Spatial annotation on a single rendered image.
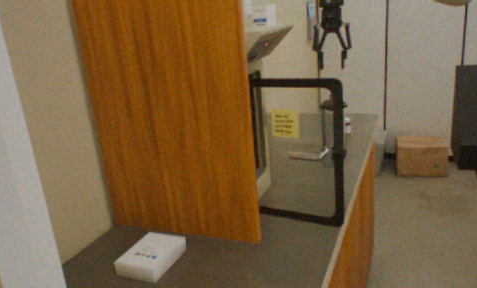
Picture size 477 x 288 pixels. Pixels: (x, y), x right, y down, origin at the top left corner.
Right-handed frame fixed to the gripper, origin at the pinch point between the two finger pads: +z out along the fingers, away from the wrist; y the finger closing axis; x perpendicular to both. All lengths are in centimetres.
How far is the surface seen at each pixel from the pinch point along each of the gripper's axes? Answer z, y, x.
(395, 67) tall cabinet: 41, 10, 246
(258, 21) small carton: -19, -12, -48
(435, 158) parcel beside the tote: 115, 46, 211
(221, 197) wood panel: 26, -17, -73
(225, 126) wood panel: 6, -14, -73
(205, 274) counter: 40, -15, -90
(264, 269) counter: 40, -2, -84
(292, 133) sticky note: 9, 2, -67
